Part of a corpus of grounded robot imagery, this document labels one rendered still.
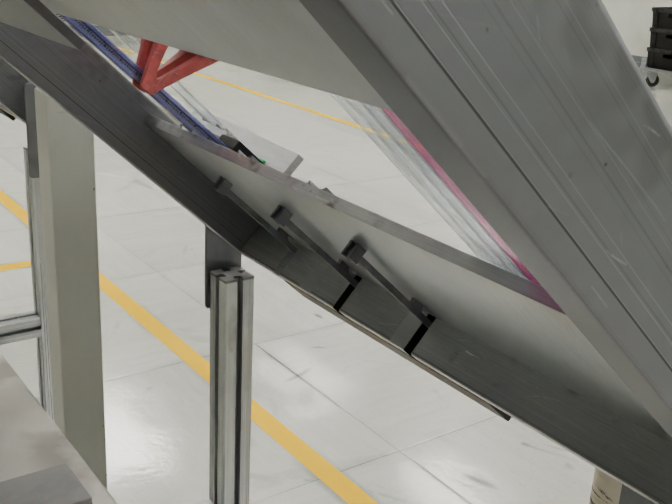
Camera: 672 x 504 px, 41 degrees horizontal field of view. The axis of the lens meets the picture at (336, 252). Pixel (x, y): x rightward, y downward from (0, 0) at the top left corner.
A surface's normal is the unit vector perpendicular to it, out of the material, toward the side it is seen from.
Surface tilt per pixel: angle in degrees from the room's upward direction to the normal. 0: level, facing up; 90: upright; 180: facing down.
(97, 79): 90
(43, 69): 90
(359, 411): 0
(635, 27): 90
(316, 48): 138
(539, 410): 48
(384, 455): 0
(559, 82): 90
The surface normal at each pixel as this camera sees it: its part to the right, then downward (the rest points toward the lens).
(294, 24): -0.59, 0.80
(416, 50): 0.58, 0.30
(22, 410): 0.05, -0.94
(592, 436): -0.57, -0.52
